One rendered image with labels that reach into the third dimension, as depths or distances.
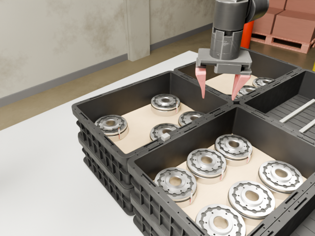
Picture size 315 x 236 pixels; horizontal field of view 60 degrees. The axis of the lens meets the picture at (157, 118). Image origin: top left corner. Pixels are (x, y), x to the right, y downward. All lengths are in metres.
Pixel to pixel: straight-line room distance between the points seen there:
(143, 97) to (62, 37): 2.08
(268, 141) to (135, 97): 0.45
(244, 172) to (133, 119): 0.39
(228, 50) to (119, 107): 0.49
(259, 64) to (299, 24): 2.92
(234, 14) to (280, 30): 3.70
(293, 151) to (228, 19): 0.41
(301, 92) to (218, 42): 0.70
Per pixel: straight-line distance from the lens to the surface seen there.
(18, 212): 0.91
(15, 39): 2.79
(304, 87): 1.18
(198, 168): 0.71
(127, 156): 0.64
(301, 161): 0.80
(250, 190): 0.68
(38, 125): 1.21
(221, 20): 0.53
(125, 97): 0.92
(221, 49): 0.54
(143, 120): 0.92
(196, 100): 0.95
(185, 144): 0.73
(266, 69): 1.24
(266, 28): 4.28
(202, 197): 0.69
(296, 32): 4.17
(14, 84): 2.89
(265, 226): 0.55
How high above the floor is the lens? 1.36
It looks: 35 degrees down
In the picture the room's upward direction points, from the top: straight up
